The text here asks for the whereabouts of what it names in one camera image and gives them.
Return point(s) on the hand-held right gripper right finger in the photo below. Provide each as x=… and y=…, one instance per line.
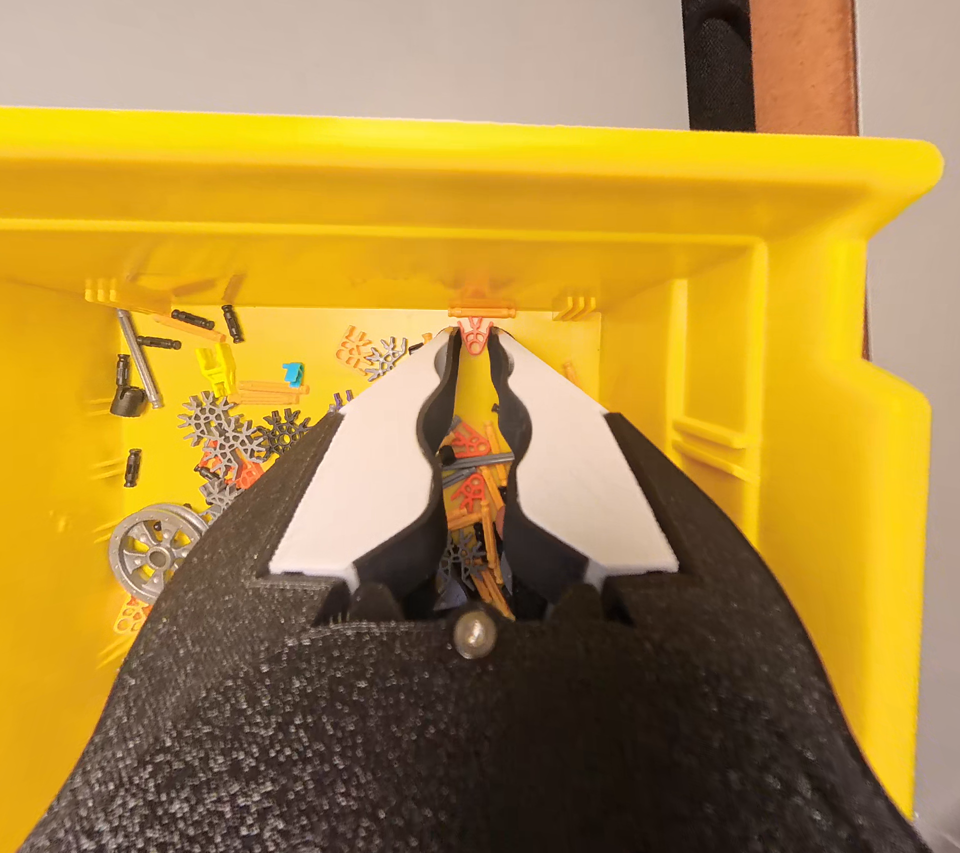
x=585, y=493

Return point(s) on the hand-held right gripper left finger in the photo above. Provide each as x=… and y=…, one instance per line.
x=360, y=493

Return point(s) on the pile of dark wheel parts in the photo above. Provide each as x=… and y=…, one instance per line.
x=225, y=433

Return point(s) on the small orange connector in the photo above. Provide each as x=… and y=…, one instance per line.
x=474, y=333

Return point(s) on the yellow plastic parts bin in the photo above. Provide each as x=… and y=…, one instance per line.
x=450, y=193

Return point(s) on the grey spoked wheel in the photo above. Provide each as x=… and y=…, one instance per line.
x=123, y=553

